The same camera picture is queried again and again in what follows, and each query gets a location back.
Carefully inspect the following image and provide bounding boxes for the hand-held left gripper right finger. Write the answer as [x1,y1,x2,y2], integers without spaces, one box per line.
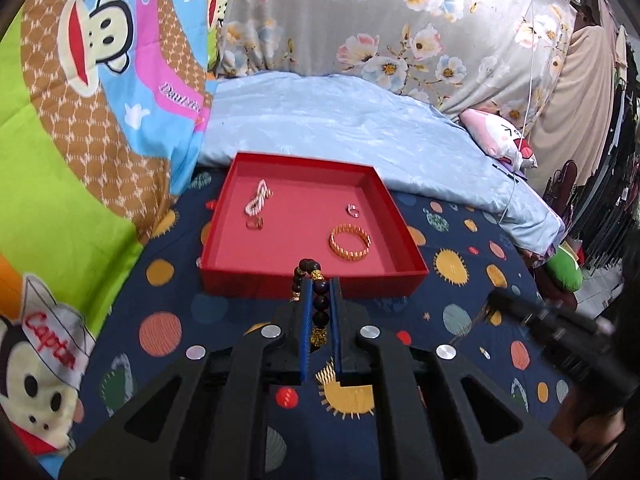
[329,277,587,480]

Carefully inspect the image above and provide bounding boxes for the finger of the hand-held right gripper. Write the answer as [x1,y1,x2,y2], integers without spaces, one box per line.
[487,287,542,332]

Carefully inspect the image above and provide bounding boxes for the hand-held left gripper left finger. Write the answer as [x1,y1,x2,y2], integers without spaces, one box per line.
[59,277,314,480]

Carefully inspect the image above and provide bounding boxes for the dark bead bracelet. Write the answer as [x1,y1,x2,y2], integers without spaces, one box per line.
[290,258,334,352]

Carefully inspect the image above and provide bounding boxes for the gold chain necklace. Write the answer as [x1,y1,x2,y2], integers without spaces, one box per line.
[472,292,502,328]

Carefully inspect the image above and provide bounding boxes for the gold bangle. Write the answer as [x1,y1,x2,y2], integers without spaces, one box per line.
[328,223,372,261]

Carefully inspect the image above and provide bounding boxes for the red cardboard box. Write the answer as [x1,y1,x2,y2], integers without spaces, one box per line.
[198,152,430,302]

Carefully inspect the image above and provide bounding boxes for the white pearl bracelet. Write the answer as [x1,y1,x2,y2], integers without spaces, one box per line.
[243,180,275,216]

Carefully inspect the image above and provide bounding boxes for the person's right forearm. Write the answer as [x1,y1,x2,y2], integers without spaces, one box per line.
[549,390,632,470]

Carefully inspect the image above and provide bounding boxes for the green plush item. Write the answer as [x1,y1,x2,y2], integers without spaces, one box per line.
[544,246,584,292]

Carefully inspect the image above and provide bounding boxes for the navy planet bed sheet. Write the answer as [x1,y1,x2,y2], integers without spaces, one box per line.
[64,164,603,480]

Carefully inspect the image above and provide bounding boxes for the hanging dark clothes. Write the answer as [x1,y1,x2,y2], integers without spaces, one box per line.
[545,10,640,288]

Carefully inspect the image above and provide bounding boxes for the pink plush pillow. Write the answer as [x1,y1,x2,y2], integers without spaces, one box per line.
[458,107,539,171]

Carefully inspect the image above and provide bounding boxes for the light blue blanket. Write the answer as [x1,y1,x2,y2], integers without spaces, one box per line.
[196,71,567,257]

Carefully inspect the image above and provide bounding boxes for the grey floral quilt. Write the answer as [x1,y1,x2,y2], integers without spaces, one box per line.
[206,0,577,137]

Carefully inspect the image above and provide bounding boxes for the cartoon monkey blanket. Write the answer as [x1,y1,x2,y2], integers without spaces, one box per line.
[0,0,227,472]

